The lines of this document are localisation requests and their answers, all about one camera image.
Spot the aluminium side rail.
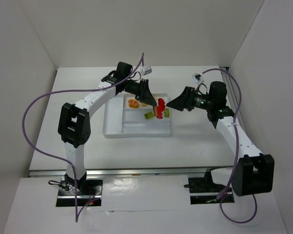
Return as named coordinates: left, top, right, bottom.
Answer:
left=221, top=71, right=246, bottom=133

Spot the round orange lego piece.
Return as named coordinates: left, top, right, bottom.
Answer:
left=128, top=99, right=140, bottom=109

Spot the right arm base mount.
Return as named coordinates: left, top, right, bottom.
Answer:
left=183, top=168, right=225, bottom=205

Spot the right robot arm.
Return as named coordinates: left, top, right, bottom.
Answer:
left=167, top=81, right=274, bottom=196

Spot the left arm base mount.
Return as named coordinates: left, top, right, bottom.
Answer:
left=48, top=179, right=103, bottom=207

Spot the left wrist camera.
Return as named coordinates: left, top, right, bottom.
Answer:
left=140, top=66, right=152, bottom=76

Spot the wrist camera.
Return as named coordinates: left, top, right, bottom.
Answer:
left=140, top=66, right=152, bottom=76
left=191, top=73, right=204, bottom=84

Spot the aluminium front rail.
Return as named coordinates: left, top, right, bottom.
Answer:
left=28, top=165, right=237, bottom=178

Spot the green yellow lego stack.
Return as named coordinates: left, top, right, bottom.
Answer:
left=144, top=112, right=154, bottom=120

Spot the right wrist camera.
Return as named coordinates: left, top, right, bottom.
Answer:
left=191, top=73, right=204, bottom=84

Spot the small green lego brick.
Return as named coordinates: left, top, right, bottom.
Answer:
left=164, top=109, right=170, bottom=118

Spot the white divided tray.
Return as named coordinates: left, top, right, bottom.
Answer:
left=103, top=94, right=172, bottom=138

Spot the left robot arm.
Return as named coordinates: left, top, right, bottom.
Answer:
left=58, top=62, right=157, bottom=192

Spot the tan lego plate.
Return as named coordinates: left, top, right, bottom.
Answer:
left=153, top=106, right=158, bottom=117

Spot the red lego piece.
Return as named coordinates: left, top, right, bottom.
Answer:
left=157, top=98, right=166, bottom=119

